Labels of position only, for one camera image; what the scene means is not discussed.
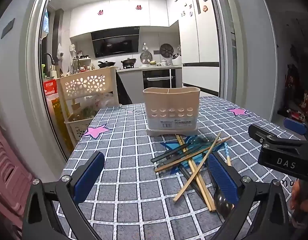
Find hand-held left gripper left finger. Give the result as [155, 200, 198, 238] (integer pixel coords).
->
[22, 151, 105, 240]

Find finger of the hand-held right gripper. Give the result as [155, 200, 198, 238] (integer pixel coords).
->
[248, 124, 278, 144]
[283, 117, 308, 142]

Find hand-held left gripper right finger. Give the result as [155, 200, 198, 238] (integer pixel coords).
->
[208, 152, 292, 240]

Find blue patterned chopstick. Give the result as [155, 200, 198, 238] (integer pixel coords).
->
[223, 142, 232, 167]

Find brown wooden chopstick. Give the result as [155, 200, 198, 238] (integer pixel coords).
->
[154, 136, 232, 173]

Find beige plastic utensil holder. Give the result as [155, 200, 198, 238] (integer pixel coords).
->
[143, 87, 201, 136]

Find person's right hand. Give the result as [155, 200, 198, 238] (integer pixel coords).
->
[291, 179, 308, 220]

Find pink star sticker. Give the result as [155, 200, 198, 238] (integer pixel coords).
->
[83, 124, 112, 139]
[226, 107, 249, 117]

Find red festive decorations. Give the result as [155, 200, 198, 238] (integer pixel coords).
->
[284, 65, 308, 124]

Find grey checked tablecloth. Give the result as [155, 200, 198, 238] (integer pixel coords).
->
[55, 96, 298, 240]

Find yellow cooking oil bottle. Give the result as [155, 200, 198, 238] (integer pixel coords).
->
[51, 95, 68, 153]

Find clear plastic bag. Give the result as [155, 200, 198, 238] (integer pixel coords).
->
[94, 92, 117, 108]

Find pink plastic stool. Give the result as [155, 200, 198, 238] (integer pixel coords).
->
[0, 126, 34, 230]

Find beige flower-cutout storage trolley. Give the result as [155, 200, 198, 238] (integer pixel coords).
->
[56, 66, 119, 140]

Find red plastic basket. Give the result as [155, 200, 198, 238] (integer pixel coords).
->
[43, 80, 57, 96]

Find white refrigerator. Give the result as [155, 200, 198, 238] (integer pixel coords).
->
[180, 0, 221, 97]

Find black built-in oven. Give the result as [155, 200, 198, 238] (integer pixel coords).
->
[142, 69, 176, 90]

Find black kitchen faucet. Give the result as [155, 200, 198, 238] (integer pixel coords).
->
[44, 52, 56, 65]

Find round grey steamer rack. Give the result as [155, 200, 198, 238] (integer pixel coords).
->
[160, 43, 174, 57]

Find black range hood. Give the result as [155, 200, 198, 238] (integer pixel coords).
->
[91, 26, 140, 58]

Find white upper kitchen cabinets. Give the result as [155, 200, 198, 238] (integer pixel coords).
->
[70, 0, 179, 39]

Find grey wall switch plate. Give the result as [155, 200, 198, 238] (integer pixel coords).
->
[1, 19, 15, 39]

